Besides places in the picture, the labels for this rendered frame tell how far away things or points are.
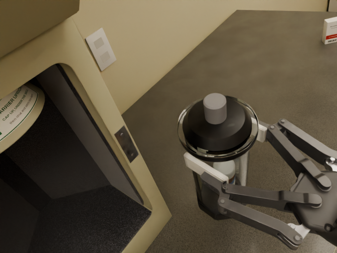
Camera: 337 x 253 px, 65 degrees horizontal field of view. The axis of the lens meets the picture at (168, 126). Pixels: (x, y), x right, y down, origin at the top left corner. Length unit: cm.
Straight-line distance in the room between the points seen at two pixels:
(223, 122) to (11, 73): 24
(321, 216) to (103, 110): 30
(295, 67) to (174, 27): 48
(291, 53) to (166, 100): 47
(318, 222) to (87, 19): 75
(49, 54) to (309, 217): 34
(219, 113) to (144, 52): 72
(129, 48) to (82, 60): 62
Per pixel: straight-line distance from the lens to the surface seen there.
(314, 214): 35
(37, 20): 28
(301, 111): 82
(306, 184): 37
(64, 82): 38
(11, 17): 26
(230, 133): 33
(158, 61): 108
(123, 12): 95
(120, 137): 42
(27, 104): 37
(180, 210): 64
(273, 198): 35
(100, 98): 38
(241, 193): 35
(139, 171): 48
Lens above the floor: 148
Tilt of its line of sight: 41 degrees down
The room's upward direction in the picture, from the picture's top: 20 degrees counter-clockwise
